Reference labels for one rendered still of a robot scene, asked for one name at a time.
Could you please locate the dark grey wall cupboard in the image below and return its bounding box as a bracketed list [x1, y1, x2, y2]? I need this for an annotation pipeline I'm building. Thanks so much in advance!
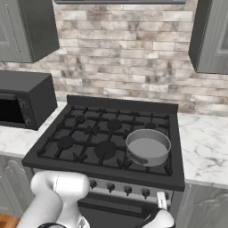
[0, 0, 61, 64]
[188, 0, 228, 76]

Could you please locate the grey range hood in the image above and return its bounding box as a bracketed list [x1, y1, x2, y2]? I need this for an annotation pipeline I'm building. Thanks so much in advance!
[53, 0, 187, 5]

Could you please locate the grey base cupboard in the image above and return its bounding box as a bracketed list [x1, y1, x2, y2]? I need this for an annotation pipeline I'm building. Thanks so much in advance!
[0, 154, 37, 218]
[175, 183, 228, 228]

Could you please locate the black stove with oven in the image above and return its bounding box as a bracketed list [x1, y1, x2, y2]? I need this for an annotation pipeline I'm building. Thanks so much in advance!
[20, 94, 186, 228]

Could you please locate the black oven door handle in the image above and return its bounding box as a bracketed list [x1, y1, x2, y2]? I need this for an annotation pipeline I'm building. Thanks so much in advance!
[77, 200, 158, 216]

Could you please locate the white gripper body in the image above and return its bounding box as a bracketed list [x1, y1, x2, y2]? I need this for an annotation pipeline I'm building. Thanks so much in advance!
[156, 191, 167, 211]

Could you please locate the grey metal pan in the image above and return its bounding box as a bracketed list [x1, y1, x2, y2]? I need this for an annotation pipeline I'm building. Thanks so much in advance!
[125, 128, 173, 167]

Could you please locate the black microwave oven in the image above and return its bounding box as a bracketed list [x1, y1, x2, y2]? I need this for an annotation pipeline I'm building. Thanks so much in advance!
[0, 69, 59, 132]

